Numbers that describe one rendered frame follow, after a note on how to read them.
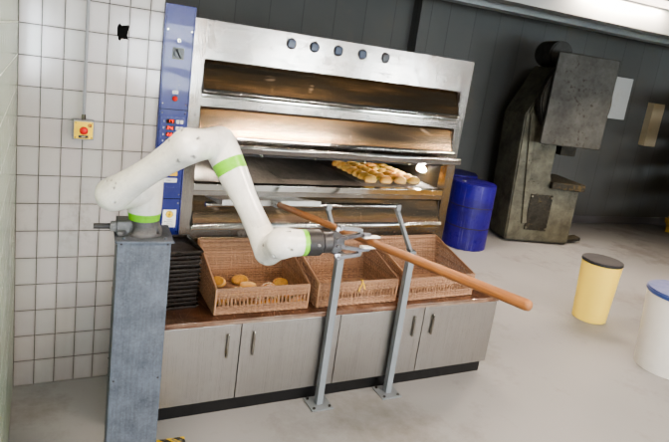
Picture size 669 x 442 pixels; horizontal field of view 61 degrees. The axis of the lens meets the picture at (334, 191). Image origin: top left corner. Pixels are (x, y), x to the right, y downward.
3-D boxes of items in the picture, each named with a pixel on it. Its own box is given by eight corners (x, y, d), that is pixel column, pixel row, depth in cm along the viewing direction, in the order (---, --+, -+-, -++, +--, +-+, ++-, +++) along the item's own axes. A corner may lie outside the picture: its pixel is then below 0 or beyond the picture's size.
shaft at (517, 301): (534, 312, 140) (536, 300, 140) (525, 313, 139) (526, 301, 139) (282, 207, 292) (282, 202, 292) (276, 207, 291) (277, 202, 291)
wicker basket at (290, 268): (192, 281, 344) (195, 237, 338) (280, 276, 369) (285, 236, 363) (212, 317, 302) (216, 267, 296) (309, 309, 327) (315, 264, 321)
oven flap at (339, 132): (198, 139, 324) (198, 104, 326) (449, 154, 406) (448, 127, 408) (201, 138, 320) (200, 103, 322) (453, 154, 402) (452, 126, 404)
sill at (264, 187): (190, 187, 336) (191, 180, 335) (437, 193, 419) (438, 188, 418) (193, 190, 331) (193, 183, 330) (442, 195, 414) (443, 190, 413)
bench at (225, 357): (106, 375, 336) (111, 284, 324) (436, 335, 448) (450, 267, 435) (116, 435, 288) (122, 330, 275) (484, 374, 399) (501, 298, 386)
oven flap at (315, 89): (202, 93, 318) (202, 59, 320) (456, 118, 400) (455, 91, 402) (204, 91, 315) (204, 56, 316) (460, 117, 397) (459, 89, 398)
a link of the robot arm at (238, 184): (223, 172, 198) (251, 162, 204) (214, 182, 208) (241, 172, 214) (267, 267, 196) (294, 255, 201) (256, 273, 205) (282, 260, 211)
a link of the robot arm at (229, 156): (188, 135, 204) (212, 119, 199) (211, 134, 216) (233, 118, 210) (209, 181, 203) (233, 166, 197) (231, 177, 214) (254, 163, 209)
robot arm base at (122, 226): (93, 238, 216) (94, 223, 214) (93, 226, 229) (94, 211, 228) (164, 238, 226) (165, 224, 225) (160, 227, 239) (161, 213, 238)
